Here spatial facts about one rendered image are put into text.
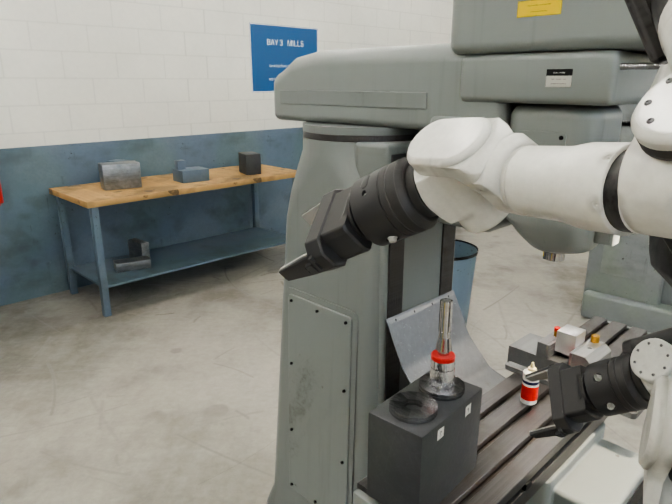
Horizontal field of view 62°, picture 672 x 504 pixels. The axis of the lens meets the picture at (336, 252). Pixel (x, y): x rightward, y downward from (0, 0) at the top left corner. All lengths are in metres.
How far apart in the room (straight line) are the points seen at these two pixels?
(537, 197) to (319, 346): 1.25
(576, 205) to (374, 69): 1.08
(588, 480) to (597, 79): 0.89
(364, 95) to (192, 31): 4.11
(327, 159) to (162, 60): 3.95
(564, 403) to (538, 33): 0.70
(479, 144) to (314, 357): 1.26
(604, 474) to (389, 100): 1.03
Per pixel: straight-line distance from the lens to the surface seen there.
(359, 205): 0.64
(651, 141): 0.42
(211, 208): 5.67
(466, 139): 0.55
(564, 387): 1.06
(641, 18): 0.66
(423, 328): 1.62
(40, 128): 4.96
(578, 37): 1.20
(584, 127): 1.23
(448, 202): 0.61
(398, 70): 1.44
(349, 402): 1.67
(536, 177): 0.50
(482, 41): 1.29
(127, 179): 4.63
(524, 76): 1.25
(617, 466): 1.58
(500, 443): 1.37
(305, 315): 1.69
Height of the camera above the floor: 1.67
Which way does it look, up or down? 17 degrees down
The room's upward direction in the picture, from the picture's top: straight up
